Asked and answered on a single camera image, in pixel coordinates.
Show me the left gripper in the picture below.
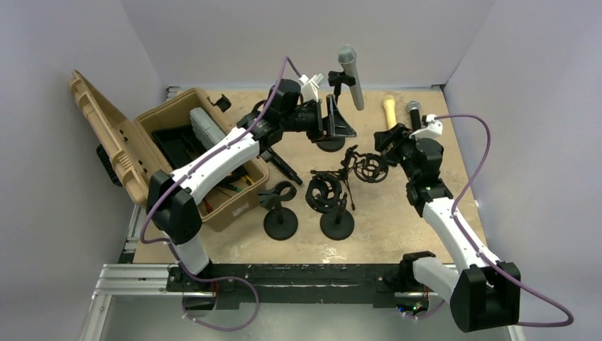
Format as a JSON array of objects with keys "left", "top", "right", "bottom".
[{"left": 280, "top": 94, "right": 355, "bottom": 143}]

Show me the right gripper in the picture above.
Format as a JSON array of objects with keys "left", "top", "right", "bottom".
[{"left": 374, "top": 123, "right": 420, "bottom": 181}]

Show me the black tripod shock-mount stand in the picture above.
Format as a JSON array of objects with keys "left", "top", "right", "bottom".
[{"left": 310, "top": 145, "right": 388, "bottom": 210}]

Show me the cream condenser microphone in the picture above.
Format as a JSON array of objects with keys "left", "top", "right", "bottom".
[{"left": 383, "top": 95, "right": 398, "bottom": 129}]

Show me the black mesh-head microphone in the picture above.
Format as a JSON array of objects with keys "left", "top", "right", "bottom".
[{"left": 406, "top": 101, "right": 422, "bottom": 131}]

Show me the black shock-mount round stand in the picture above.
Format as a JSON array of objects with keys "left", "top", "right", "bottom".
[{"left": 305, "top": 171, "right": 355, "bottom": 241}]

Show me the black round-base mic stand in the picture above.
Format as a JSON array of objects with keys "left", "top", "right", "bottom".
[{"left": 258, "top": 180, "right": 298, "bottom": 241}]

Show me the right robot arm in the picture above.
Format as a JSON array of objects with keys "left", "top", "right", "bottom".
[{"left": 374, "top": 124, "right": 520, "bottom": 332}]

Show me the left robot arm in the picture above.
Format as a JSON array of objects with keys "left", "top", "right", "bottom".
[{"left": 146, "top": 79, "right": 356, "bottom": 291}]

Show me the tall black mic stand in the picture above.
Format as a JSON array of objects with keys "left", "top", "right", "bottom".
[{"left": 316, "top": 71, "right": 354, "bottom": 153}]

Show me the silver microphone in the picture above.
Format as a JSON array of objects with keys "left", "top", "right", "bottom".
[{"left": 338, "top": 45, "right": 364, "bottom": 111}]

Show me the grey plastic case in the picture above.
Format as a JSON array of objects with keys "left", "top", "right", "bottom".
[{"left": 190, "top": 107, "right": 225, "bottom": 149}]

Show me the black toolbox tray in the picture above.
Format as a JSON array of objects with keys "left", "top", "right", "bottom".
[{"left": 151, "top": 124, "right": 253, "bottom": 192}]

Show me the tan plastic toolbox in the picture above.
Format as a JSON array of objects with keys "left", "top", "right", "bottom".
[{"left": 69, "top": 70, "right": 269, "bottom": 232}]

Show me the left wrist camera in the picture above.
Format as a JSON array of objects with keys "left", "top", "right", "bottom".
[{"left": 298, "top": 73, "right": 324, "bottom": 104}]

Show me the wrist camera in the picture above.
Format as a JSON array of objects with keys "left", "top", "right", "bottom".
[
  {"left": 410, "top": 114, "right": 443, "bottom": 141},
  {"left": 298, "top": 73, "right": 324, "bottom": 104}
]

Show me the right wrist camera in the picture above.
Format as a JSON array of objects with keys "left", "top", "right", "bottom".
[{"left": 410, "top": 114, "right": 443, "bottom": 141}]

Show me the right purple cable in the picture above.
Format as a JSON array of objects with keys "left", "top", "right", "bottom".
[{"left": 434, "top": 114, "right": 575, "bottom": 328}]

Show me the black aluminium base frame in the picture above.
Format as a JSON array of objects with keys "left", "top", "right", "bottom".
[{"left": 84, "top": 202, "right": 471, "bottom": 341}]

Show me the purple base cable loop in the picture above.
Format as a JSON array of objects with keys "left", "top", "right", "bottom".
[{"left": 181, "top": 276, "right": 261, "bottom": 333}]

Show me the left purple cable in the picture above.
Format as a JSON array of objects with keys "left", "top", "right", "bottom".
[{"left": 140, "top": 56, "right": 305, "bottom": 283}]

